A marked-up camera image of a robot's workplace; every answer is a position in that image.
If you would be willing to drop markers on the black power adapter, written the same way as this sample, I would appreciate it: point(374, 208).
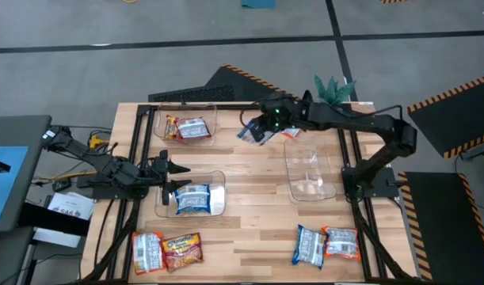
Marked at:
point(61, 185)

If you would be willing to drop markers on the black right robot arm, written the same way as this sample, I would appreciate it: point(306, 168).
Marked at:
point(344, 118)

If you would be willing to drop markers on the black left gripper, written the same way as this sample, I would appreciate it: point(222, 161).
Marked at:
point(164, 174)

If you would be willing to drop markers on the yellow power plug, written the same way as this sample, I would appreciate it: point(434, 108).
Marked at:
point(96, 141)

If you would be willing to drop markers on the clear plastic bin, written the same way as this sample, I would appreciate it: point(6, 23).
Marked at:
point(162, 211)
point(309, 174)
point(210, 112)

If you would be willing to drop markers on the blue sheet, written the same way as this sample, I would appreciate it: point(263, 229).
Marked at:
point(6, 186)

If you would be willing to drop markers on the white paper sheet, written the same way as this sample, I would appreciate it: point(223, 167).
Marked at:
point(69, 206)

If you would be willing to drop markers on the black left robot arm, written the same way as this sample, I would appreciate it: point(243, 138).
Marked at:
point(107, 166)

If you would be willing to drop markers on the blue Maruchan noodle pack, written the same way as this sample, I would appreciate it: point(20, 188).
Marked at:
point(192, 198)
point(309, 247)
point(242, 134)

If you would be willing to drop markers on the grey desk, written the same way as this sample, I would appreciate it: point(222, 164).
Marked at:
point(16, 130)

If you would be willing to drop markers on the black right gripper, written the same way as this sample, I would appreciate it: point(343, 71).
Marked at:
point(281, 112)

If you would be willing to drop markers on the artificial plant in white pot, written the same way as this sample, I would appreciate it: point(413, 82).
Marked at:
point(332, 93)

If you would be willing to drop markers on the blue floor mat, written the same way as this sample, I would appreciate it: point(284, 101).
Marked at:
point(258, 3)

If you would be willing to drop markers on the black hazard-striped floor mat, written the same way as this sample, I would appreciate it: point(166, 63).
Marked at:
point(455, 115)
point(443, 229)

